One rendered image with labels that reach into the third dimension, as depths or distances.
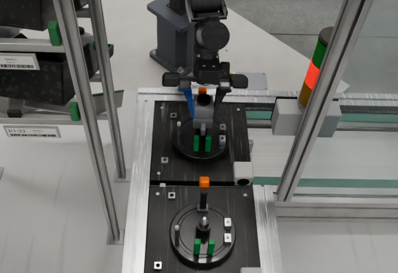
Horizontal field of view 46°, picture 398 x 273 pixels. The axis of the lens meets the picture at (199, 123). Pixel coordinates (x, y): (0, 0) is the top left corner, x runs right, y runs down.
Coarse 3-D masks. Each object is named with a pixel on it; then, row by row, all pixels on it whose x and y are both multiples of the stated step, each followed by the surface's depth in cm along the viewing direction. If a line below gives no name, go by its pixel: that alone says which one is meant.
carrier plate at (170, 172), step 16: (160, 112) 120; (176, 112) 120; (224, 112) 121; (240, 112) 121; (160, 128) 117; (240, 128) 118; (160, 144) 114; (240, 144) 115; (160, 160) 111; (176, 160) 111; (224, 160) 112; (240, 160) 112; (160, 176) 108; (176, 176) 108; (192, 176) 108; (208, 176) 109; (224, 176) 109
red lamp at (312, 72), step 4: (312, 64) 78; (308, 68) 80; (312, 68) 78; (316, 68) 77; (308, 72) 80; (312, 72) 78; (316, 72) 78; (308, 76) 80; (312, 76) 79; (316, 76) 78; (308, 80) 80; (312, 80) 79; (308, 84) 81; (312, 84) 80; (312, 88) 80
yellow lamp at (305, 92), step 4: (304, 80) 82; (304, 84) 82; (304, 88) 82; (308, 88) 81; (300, 92) 85; (304, 92) 83; (308, 92) 82; (300, 96) 85; (304, 96) 83; (308, 96) 82; (300, 100) 85; (304, 100) 84; (308, 100) 83; (304, 104) 84
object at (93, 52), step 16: (112, 48) 100; (48, 64) 73; (64, 64) 74; (96, 64) 90; (0, 80) 76; (16, 80) 75; (32, 80) 75; (48, 80) 75; (64, 80) 75; (0, 96) 77; (16, 96) 77; (32, 96) 76; (48, 96) 76; (64, 96) 76
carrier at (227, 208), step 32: (160, 192) 105; (192, 192) 106; (224, 192) 106; (160, 224) 101; (192, 224) 99; (224, 224) 97; (256, 224) 102; (160, 256) 96; (192, 256) 94; (224, 256) 95; (256, 256) 97
